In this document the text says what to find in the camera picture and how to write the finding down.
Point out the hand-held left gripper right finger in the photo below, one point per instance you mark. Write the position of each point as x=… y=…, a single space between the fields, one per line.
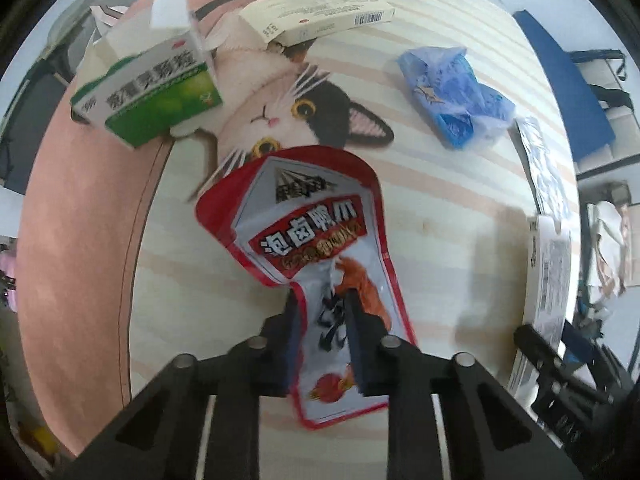
x=357 y=340

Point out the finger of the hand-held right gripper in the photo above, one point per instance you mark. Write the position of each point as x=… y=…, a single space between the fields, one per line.
x=537 y=345

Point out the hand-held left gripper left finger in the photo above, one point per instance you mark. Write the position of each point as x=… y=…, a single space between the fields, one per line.
x=292 y=332

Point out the white printed box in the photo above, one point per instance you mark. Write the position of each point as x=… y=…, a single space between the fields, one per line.
x=547 y=280

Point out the red snack pouch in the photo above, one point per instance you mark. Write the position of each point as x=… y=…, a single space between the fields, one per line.
x=310 y=220

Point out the silver foil blister pack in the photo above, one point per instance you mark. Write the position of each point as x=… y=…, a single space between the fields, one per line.
x=542 y=170

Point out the white cardboard box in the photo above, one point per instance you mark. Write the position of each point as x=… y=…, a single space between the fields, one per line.
x=320 y=10

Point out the cat print tablecloth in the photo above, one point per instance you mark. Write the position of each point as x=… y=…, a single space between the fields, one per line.
x=450 y=220

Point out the blue padded board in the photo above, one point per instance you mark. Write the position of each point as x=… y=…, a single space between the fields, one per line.
x=565 y=80

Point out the blue plastic bag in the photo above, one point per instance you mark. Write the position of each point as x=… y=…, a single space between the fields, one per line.
x=450 y=90

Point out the green and white medicine box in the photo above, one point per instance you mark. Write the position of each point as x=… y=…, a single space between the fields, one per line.
x=150 y=95

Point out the grey chair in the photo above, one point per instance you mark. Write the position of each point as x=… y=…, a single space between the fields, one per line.
x=75 y=20

